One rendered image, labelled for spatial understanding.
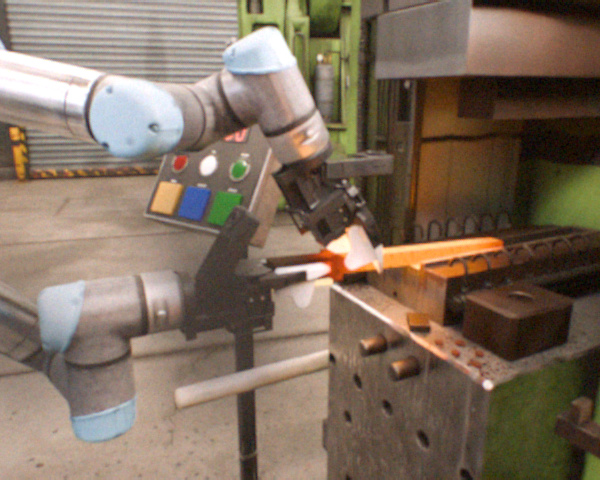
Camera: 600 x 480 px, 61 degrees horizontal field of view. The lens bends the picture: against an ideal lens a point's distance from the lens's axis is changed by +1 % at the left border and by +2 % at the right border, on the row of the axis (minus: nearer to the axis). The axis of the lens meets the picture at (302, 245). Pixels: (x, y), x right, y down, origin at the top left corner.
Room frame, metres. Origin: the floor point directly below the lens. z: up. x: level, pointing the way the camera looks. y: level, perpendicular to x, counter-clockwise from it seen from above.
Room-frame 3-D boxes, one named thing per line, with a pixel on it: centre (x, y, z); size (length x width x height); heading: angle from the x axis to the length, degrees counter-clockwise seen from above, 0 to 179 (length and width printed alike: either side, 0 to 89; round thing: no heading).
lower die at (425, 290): (0.87, -0.35, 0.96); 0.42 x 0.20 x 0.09; 117
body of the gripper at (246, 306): (0.61, 0.10, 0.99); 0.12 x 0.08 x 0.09; 117
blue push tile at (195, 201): (1.14, 0.24, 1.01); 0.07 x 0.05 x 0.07; 52
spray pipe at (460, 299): (0.75, -0.37, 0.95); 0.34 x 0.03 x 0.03; 117
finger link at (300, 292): (0.65, 0.00, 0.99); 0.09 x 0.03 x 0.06; 114
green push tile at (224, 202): (1.08, 0.17, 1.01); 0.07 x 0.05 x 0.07; 52
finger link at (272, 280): (0.62, 0.04, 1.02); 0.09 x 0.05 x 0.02; 114
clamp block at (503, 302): (0.65, -0.30, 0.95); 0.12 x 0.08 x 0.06; 117
